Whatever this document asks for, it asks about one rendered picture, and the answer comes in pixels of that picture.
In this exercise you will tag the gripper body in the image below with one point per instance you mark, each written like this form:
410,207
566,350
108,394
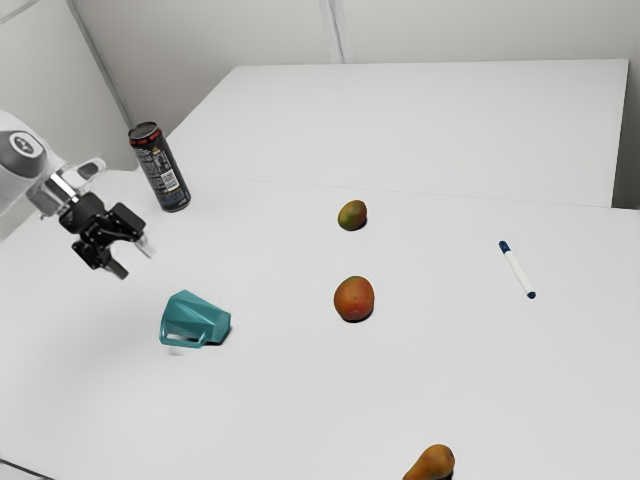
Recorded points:
85,216

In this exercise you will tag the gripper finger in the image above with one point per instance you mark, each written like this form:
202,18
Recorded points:
131,226
102,257

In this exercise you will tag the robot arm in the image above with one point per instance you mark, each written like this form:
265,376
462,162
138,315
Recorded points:
20,165

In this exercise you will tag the teal faceted mug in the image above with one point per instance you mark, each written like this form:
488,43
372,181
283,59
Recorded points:
192,320

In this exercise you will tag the black drink can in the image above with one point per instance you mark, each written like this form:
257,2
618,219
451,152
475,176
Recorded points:
160,167

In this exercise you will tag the small green red mango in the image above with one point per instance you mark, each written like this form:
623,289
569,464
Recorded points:
352,215

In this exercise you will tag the large red orange mango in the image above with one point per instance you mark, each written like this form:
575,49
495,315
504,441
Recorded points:
354,297

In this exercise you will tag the orange brown pear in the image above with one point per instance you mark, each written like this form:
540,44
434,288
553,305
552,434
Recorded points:
432,462

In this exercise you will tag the white blue capped marker pen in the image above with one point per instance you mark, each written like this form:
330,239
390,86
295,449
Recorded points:
517,269

